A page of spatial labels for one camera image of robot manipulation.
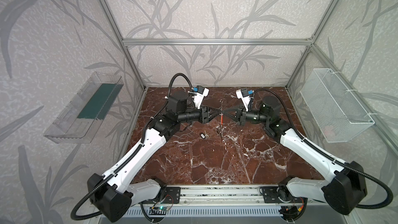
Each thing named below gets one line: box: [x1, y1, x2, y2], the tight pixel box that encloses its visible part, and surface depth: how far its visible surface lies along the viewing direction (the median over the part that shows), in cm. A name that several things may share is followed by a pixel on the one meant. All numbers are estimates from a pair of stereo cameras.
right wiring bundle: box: [278, 205, 303, 222], surface depth 71 cm
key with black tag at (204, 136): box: [200, 132, 209, 139], surface depth 96 cm
